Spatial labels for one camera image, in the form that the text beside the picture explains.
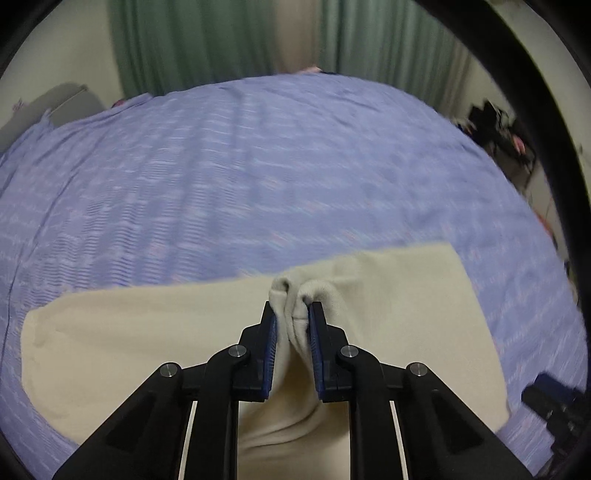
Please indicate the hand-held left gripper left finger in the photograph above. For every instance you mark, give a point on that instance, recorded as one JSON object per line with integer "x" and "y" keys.
{"x": 270, "y": 350}

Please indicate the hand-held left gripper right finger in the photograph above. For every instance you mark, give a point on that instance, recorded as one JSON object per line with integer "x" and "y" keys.
{"x": 316, "y": 350}

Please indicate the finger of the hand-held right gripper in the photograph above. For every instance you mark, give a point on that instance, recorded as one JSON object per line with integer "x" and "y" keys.
{"x": 549, "y": 399}

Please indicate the cream pants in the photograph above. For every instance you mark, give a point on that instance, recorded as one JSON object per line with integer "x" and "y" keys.
{"x": 115, "y": 341}

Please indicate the purple striped blanket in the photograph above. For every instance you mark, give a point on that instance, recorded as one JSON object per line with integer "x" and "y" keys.
{"x": 231, "y": 184}

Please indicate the black storage rack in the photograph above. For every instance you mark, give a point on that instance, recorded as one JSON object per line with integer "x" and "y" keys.
{"x": 501, "y": 134}

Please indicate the pink cloth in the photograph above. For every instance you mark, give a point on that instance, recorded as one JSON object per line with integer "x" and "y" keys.
{"x": 310, "y": 70}

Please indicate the grey upholstered headboard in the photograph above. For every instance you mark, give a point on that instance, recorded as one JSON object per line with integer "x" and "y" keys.
{"x": 69, "y": 104}

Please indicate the pale sheer curtain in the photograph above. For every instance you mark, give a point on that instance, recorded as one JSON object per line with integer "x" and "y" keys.
{"x": 298, "y": 32}

